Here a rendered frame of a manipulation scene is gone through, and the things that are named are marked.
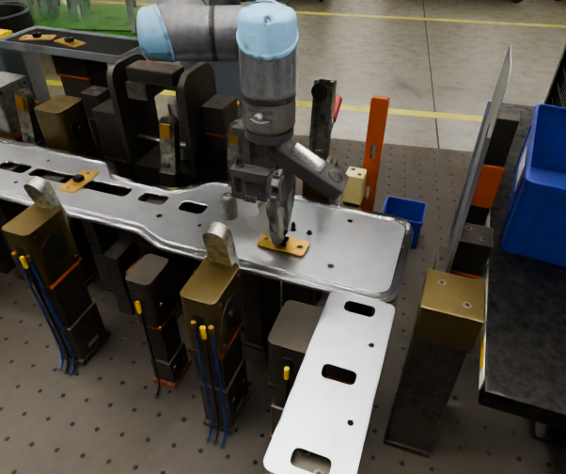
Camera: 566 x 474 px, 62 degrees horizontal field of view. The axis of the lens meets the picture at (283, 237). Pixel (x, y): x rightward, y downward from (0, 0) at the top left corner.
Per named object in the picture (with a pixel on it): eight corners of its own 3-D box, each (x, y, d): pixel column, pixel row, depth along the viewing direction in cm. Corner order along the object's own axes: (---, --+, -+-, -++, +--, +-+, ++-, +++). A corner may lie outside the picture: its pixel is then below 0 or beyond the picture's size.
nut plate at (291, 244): (256, 245, 80) (256, 240, 79) (264, 232, 82) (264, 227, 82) (303, 257, 77) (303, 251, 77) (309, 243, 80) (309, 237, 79)
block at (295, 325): (261, 455, 82) (256, 356, 65) (285, 399, 91) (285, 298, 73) (301, 470, 81) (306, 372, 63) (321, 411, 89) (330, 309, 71)
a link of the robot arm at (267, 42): (296, -1, 61) (301, 17, 54) (295, 83, 68) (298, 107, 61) (236, 0, 60) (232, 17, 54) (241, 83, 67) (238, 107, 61)
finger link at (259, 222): (251, 239, 81) (250, 192, 75) (284, 246, 79) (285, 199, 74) (243, 248, 78) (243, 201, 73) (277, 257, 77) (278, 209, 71)
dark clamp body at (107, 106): (125, 242, 128) (88, 110, 104) (149, 218, 137) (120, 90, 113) (148, 248, 126) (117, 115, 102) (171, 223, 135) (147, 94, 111)
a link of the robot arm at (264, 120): (303, 89, 66) (283, 113, 60) (302, 119, 69) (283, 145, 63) (254, 83, 68) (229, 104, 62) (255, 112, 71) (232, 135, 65)
